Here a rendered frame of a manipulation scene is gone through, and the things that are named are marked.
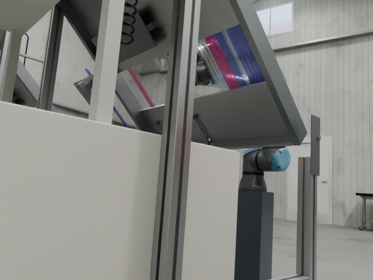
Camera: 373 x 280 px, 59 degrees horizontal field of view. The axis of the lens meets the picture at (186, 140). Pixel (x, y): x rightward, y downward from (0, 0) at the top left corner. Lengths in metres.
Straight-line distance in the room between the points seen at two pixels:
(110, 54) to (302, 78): 9.20
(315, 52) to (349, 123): 2.16
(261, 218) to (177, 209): 1.16
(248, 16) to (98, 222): 0.62
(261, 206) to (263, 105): 0.80
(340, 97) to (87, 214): 8.95
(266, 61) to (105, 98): 0.49
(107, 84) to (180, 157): 0.18
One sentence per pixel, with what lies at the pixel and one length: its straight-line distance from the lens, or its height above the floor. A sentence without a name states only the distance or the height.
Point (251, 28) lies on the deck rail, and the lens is 0.90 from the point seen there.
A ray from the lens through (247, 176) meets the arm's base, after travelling 1.80.
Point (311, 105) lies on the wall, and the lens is 9.41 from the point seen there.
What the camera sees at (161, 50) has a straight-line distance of 1.16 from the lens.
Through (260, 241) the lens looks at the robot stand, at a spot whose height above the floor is 0.30.
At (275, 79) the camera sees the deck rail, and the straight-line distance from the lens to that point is 0.94.
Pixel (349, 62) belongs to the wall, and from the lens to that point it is 9.59.
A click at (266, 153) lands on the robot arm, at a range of 1.73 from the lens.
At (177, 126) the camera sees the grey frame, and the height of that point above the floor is 0.63.
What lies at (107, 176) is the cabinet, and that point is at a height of 0.53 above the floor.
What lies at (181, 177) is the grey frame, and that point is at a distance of 0.60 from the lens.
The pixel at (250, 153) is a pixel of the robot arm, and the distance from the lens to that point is 1.81.
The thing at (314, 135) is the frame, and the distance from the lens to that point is 1.01.
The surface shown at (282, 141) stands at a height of 0.69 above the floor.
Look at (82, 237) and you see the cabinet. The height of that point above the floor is 0.44.
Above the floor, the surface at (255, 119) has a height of 0.76.
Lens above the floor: 0.52
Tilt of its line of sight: 9 degrees up
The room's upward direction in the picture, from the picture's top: 4 degrees clockwise
